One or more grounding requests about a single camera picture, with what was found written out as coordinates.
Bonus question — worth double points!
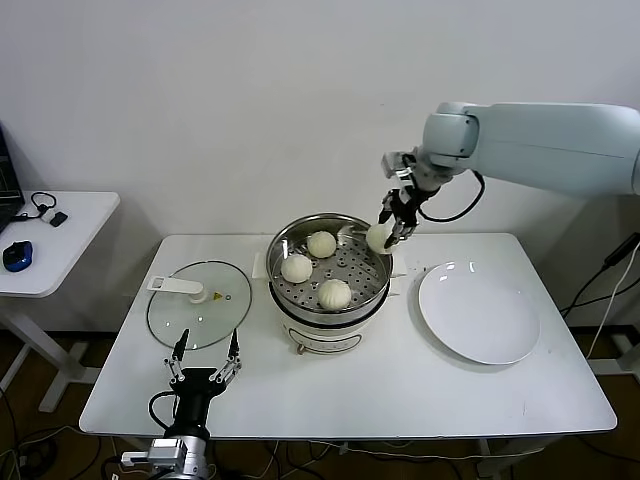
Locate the thin black looped cable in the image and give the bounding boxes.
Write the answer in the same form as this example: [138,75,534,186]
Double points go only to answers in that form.
[13,192,57,221]

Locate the white hanging cable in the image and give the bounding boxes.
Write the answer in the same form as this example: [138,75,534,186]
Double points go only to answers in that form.
[587,247,632,360]

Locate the white electric cooking pot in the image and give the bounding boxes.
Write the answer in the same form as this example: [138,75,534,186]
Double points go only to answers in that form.
[269,277,402,357]

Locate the blue computer mouse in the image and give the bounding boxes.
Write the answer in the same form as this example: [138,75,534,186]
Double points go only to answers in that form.
[1,241,34,274]

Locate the white side table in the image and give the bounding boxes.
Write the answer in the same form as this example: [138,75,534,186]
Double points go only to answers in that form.
[0,191,121,415]

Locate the white round plate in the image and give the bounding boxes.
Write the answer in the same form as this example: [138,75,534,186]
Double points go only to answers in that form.
[417,259,541,365]

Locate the black laptop screen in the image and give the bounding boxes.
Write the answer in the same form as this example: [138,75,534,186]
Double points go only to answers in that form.
[0,122,25,234]

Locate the glass lid with white handle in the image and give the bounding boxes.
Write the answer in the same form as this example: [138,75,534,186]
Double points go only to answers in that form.
[145,259,252,351]

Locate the black cable with white plug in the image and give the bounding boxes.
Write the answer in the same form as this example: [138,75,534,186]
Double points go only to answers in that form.
[102,449,152,480]

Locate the silver wrist module box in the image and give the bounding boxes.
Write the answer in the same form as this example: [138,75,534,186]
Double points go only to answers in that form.
[149,438,183,469]
[381,152,416,181]

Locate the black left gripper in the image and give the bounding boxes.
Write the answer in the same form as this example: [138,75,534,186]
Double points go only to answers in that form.
[162,327,245,437]

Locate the white table leg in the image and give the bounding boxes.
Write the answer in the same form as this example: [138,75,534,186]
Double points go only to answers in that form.
[474,438,551,480]

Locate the white floor cable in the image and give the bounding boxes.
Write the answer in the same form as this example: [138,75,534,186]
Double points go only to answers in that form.
[14,426,82,452]

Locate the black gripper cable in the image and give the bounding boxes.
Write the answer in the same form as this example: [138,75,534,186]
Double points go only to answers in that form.
[414,169,486,223]
[148,391,176,431]

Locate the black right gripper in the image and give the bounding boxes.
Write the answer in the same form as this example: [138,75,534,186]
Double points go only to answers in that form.
[377,175,432,250]

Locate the stainless steel steamer basket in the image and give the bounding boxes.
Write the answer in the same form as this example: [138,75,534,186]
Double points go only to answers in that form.
[251,213,409,326]

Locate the white cable under table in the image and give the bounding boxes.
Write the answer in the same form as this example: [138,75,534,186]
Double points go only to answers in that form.
[343,442,481,460]

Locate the white steamed baozi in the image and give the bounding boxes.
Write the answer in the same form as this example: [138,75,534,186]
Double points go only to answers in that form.
[306,230,337,260]
[317,278,352,311]
[280,253,314,285]
[366,223,396,255]

